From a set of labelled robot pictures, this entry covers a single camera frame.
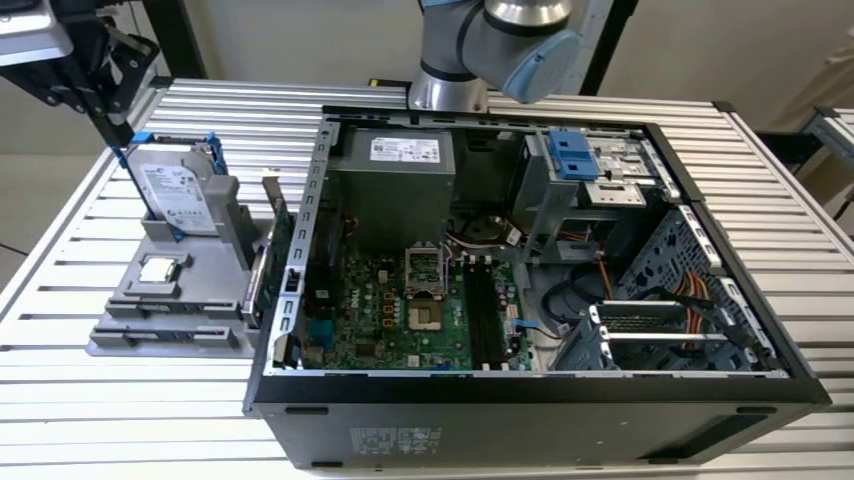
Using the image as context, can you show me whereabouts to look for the black RAM slot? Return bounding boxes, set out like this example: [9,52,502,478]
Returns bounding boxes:
[479,255,506,371]
[487,255,514,371]
[464,255,488,371]
[472,255,498,371]

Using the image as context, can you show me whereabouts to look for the hard disk in blue carrier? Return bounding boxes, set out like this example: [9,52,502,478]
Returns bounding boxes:
[107,130,232,245]

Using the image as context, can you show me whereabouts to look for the silver CPU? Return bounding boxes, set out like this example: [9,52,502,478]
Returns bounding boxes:
[136,256,183,285]

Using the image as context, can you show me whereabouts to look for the grey parts rack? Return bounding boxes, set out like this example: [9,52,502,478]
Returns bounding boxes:
[87,174,282,359]

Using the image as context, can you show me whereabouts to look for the green graphics card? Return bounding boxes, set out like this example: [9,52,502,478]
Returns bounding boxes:
[240,167,300,330]

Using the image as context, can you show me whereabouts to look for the grey power supply unit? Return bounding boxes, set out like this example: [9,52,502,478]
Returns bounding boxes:
[324,125,459,251]

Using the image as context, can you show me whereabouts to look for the metal socket cover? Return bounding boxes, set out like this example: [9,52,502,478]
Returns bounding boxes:
[403,240,447,300]

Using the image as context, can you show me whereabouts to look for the CPU socket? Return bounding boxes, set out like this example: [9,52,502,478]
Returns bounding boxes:
[406,298,447,332]

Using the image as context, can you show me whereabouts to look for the blue drive latch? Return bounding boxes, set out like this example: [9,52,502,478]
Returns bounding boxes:
[547,128,596,181]

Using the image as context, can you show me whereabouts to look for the metal drive cage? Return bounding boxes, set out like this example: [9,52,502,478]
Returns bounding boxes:
[518,127,662,264]

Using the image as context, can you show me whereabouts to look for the green motherboard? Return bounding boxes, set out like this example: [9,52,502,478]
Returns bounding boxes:
[299,243,535,374]

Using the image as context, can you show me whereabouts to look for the black PC case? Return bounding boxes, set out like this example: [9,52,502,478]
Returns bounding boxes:
[240,103,833,471]

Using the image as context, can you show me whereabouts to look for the perforated metal disk cage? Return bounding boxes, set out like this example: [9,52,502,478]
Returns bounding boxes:
[552,298,735,372]

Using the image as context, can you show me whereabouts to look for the metal slat side table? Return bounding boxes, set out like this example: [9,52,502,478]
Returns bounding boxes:
[797,105,854,169]

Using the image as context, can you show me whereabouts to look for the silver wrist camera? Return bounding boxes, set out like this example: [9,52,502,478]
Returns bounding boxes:
[0,0,76,67]

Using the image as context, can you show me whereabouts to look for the black frame post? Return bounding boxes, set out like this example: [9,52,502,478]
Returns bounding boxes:
[578,0,635,96]
[143,0,208,81]

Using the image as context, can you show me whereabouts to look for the wire locking lever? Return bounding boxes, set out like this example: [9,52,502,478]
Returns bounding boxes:
[440,243,463,297]

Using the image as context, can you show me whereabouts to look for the black data cable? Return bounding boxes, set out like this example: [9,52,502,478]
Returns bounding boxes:
[540,272,606,346]

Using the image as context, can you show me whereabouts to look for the power wire bundle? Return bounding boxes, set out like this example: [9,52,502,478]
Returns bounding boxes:
[559,227,612,304]

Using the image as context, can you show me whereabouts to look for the orange yellow drive wires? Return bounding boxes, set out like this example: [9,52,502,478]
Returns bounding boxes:
[670,269,714,351]

